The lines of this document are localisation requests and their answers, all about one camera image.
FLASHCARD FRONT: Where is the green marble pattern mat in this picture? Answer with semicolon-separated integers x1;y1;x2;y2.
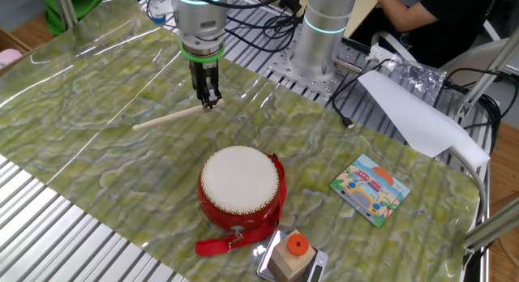
0;0;482;282

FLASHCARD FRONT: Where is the crumpled clear plastic bag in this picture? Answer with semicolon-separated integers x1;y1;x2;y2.
367;42;447;100

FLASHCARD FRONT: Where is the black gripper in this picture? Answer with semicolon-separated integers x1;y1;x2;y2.
188;58;224;112

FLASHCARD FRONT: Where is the silver digital pocket scale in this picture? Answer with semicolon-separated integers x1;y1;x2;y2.
256;229;329;282

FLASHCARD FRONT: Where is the cartoon car puzzle board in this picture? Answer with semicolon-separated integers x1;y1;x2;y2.
328;153;411;229

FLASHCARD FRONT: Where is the black cable bundle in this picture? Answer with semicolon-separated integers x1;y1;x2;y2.
444;66;519;153

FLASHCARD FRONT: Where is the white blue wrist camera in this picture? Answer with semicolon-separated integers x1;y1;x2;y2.
144;0;176;26

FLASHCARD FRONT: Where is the wooden peg block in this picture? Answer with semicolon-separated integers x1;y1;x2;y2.
268;229;317;282

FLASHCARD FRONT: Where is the black usb cable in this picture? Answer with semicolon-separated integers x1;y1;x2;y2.
330;58;392;130

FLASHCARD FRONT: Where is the orange ring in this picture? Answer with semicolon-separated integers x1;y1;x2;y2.
285;233;310;258

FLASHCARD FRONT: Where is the aluminium frame post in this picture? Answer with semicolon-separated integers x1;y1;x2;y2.
51;0;79;32
461;196;519;254
456;28;519;119

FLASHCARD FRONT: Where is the silver base cable connector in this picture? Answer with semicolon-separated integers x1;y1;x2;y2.
334;57;364;75

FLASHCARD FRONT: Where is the person in black shirt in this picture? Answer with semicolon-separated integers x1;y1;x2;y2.
350;0;494;68

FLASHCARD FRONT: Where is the grey curved hose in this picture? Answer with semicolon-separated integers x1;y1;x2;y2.
448;146;487;224

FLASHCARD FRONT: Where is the pink soft item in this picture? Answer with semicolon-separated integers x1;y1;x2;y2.
0;49;24;71

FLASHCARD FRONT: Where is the red drum strap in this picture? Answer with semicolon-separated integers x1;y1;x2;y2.
195;152;288;258

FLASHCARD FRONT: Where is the grey folding chair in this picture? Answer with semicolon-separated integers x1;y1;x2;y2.
437;16;514;75

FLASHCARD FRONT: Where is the red drum white head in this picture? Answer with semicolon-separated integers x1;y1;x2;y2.
196;144;285;233

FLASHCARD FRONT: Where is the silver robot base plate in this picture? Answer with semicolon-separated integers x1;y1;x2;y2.
267;32;370;99

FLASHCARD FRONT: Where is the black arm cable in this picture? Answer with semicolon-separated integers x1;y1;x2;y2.
144;0;305;54

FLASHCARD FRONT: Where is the white paper sheet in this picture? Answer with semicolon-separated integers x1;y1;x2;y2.
356;69;491;169

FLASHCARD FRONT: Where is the pale wooden drumstick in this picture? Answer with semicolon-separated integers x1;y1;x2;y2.
131;98;225;132

